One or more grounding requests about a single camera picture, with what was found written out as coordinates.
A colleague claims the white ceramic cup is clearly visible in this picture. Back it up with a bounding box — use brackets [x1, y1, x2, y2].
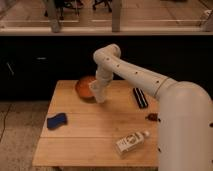
[90, 81, 106, 103]

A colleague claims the black office chair right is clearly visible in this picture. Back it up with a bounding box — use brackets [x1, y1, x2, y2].
[92, 0, 112, 13]

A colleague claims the blue sponge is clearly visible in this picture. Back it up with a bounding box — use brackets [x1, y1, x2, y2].
[47, 113, 67, 130]

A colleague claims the orange ceramic bowl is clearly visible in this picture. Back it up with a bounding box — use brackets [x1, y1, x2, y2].
[75, 76, 95, 99]

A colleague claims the black office chair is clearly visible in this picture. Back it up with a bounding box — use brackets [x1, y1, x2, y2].
[54, 0, 83, 20]
[92, 0, 112, 13]

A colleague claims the wooden table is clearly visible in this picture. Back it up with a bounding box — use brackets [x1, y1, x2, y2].
[33, 80, 158, 167]

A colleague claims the black cable on floor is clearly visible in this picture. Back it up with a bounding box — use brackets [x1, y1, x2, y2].
[0, 103, 13, 142]

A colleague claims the black office chair left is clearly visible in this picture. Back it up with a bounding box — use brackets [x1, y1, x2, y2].
[54, 0, 83, 20]

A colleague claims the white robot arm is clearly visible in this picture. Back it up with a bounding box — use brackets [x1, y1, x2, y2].
[91, 44, 213, 171]

